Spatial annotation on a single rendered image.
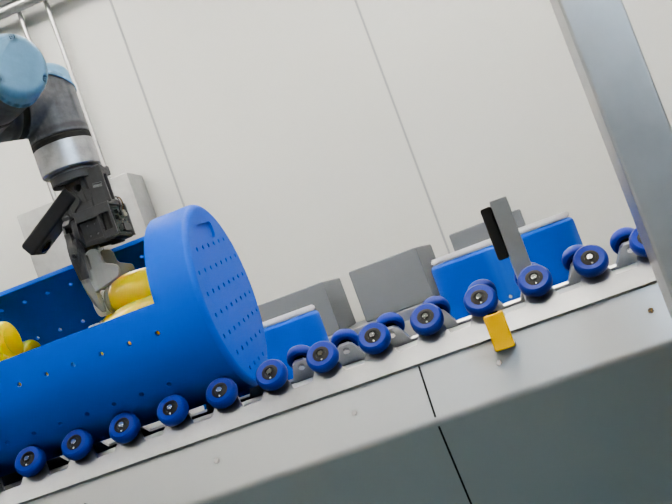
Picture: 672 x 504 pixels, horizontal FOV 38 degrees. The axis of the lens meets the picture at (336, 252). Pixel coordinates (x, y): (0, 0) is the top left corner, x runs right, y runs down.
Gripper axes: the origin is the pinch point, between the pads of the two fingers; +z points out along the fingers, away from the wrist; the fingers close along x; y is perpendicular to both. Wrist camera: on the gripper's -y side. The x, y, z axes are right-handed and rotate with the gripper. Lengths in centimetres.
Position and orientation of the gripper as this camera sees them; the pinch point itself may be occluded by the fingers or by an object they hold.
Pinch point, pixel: (103, 304)
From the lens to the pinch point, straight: 149.7
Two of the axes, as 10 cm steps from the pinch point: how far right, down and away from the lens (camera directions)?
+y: 9.3, -3.4, -1.5
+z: 3.4, 9.4, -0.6
